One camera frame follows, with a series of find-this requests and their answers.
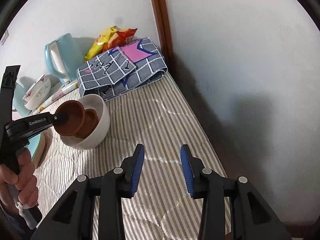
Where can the red chips bag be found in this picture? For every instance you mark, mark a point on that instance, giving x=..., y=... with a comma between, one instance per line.
x=119, y=38

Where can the large white ceramic bowl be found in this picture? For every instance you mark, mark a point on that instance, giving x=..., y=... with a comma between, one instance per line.
x=98, y=135

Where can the light blue thermos jug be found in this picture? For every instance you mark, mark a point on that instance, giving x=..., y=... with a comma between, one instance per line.
x=18, y=102

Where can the white bowl with blue pattern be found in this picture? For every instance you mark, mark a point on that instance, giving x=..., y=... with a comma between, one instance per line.
x=37, y=85

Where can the rolled floral plastic sheet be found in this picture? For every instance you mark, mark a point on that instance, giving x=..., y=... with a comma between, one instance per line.
x=57, y=95

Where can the brown clay saucer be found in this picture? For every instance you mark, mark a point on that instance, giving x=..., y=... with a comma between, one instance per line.
x=72, y=115
x=90, y=122

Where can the yellow chips bag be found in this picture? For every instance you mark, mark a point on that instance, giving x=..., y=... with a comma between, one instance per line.
x=97, y=46

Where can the brown wooden door frame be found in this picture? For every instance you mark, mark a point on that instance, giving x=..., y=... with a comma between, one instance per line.
x=163, y=29

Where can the striped quilted table cover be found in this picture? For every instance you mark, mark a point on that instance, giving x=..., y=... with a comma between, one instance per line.
x=157, y=116

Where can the white bowl with grey swirls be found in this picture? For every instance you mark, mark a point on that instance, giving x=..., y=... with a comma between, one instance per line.
x=40, y=96

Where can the light blue electric kettle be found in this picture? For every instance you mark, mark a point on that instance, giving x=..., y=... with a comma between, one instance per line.
x=63, y=57

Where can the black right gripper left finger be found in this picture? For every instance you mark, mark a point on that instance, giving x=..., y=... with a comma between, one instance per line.
x=132, y=168

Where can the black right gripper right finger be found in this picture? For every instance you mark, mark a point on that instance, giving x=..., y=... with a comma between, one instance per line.
x=194, y=173

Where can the grey checkered folded cloth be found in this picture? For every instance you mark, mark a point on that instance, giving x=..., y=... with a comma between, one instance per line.
x=121, y=69

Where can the person's left hand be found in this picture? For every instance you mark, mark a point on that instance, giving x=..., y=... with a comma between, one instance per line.
x=25, y=183

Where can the white wall switch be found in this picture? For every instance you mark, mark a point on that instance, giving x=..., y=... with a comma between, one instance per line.
x=4, y=37

